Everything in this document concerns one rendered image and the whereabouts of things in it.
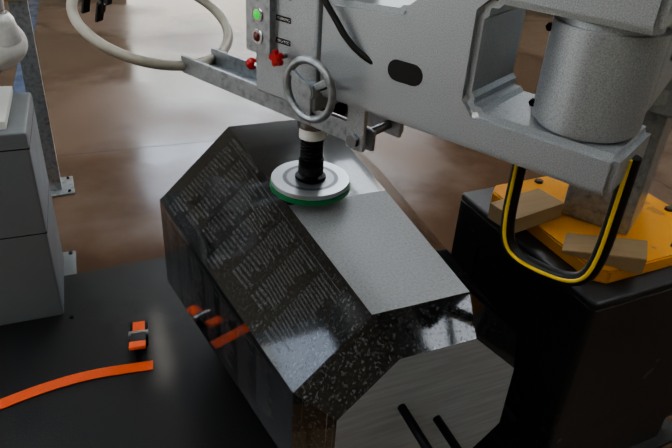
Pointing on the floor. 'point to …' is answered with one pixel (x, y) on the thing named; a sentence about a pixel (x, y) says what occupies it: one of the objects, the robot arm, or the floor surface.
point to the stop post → (18, 1)
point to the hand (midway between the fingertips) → (92, 7)
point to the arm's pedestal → (28, 224)
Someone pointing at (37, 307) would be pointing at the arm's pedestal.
